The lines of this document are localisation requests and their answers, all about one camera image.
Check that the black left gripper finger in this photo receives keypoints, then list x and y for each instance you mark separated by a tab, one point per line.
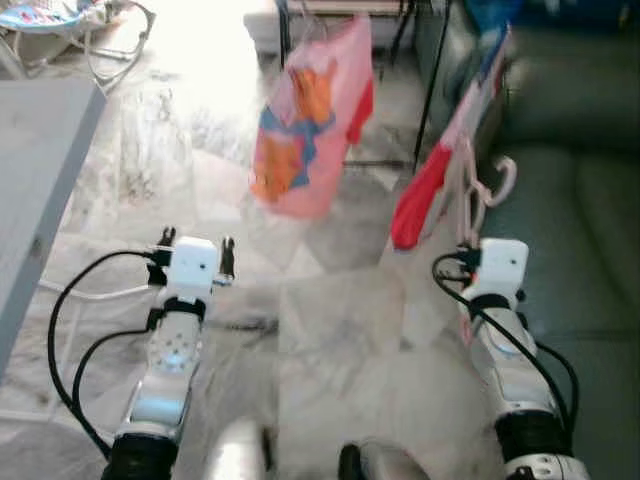
228	257
168	237

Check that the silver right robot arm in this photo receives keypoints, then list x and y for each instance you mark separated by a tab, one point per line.
505	350

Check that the blue plastic hanger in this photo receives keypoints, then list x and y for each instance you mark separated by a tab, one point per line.
497	55

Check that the white shirt red sleeves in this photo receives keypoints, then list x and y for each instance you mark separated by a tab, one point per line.
420	200

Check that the dark green leather sofa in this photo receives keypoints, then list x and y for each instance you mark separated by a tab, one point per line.
570	250

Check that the light blue folding table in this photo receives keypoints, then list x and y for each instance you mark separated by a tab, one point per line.
40	170

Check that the pink cartoon print shirt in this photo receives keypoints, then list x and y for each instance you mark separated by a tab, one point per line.
310	130

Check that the silver left robot leg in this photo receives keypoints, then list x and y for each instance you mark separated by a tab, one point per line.
240	460

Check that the silver robot leg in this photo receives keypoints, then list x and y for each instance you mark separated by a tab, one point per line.
385	465
240	460

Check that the silver right robot leg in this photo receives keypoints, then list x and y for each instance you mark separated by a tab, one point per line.
385	465

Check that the colourful baby bouncer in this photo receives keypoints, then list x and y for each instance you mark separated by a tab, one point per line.
50	15

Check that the blue bag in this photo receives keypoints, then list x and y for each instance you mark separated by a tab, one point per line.
560	10

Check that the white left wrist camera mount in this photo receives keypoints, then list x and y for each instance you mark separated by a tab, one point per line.
195	265

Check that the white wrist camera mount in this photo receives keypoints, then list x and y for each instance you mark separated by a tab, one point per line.
505	265
195	265

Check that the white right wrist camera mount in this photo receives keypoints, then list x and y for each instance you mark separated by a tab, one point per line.
505	265

